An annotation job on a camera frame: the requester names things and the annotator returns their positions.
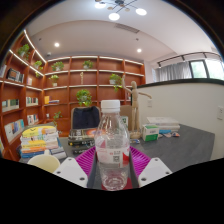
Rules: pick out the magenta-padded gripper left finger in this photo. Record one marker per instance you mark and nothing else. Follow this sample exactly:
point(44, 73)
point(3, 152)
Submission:
point(71, 171)

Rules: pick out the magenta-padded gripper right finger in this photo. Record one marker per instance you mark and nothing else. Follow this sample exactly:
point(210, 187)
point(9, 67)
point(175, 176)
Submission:
point(154, 170)

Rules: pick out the clear plastic water bottle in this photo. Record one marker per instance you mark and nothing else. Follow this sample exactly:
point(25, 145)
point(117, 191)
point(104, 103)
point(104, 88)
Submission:
point(112, 150)

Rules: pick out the black box set of books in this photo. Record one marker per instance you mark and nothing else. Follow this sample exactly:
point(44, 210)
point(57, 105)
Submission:
point(81, 136)

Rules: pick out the small green and white box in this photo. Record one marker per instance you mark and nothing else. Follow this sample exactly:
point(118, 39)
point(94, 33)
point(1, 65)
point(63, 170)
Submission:
point(150, 132)

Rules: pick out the stack of colourful books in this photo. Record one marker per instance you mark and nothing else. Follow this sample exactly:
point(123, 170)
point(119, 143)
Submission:
point(40, 141)

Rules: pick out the stack of white boxes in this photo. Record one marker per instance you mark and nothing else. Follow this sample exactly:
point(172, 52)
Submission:
point(165, 122)

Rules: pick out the chair with dark jacket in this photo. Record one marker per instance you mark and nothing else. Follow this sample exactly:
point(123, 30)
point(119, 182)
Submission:
point(85, 117)

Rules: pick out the green and white carton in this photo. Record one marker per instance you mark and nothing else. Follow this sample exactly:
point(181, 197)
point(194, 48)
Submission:
point(125, 120)

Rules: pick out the wooden artist mannequin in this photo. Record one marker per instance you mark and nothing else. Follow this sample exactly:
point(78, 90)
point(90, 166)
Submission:
point(134, 110)

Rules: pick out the tan chair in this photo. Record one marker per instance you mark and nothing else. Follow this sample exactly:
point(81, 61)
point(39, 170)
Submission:
point(126, 111)

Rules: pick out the wooden bookshelf unit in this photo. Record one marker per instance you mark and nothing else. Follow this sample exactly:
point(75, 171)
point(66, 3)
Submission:
point(66, 90)

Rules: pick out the grey curtain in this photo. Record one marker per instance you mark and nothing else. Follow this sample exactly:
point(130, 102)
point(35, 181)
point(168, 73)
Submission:
point(175, 71)

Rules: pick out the window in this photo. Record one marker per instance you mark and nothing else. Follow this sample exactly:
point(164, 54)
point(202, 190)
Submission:
point(206, 69)

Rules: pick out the branched ceiling lamp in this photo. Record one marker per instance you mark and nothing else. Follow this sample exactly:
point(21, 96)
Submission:
point(116, 8)

